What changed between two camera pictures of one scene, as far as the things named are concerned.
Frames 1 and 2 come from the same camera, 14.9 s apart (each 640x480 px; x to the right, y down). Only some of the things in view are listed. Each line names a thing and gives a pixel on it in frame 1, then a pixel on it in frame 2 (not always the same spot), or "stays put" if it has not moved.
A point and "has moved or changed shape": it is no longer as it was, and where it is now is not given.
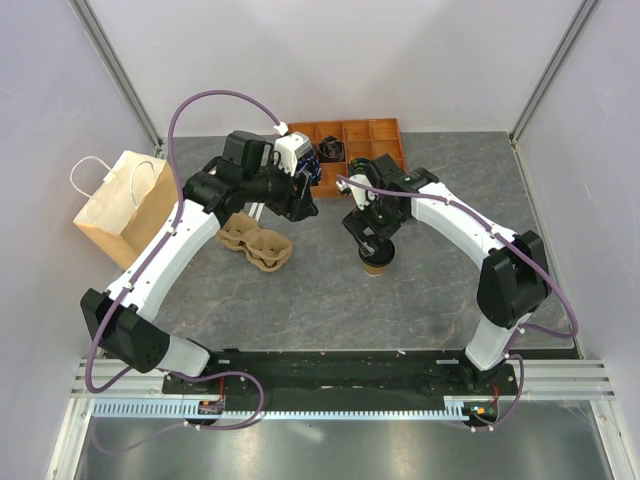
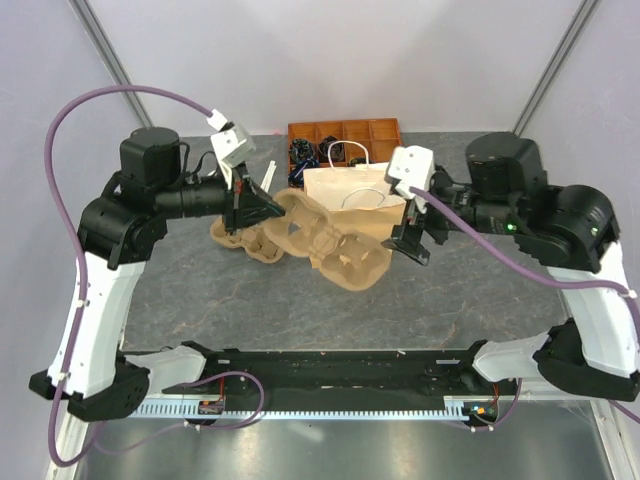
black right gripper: (357, 221) → (411, 230)
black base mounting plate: (345, 374) stays put
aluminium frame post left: (117, 72) stays put
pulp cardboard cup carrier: (266, 250) → (350, 261)
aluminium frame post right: (547, 79) stays put
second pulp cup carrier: (242, 232) stays put
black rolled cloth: (331, 150) stays put
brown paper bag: (130, 208) has moved or changed shape
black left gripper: (296, 206) → (245, 203)
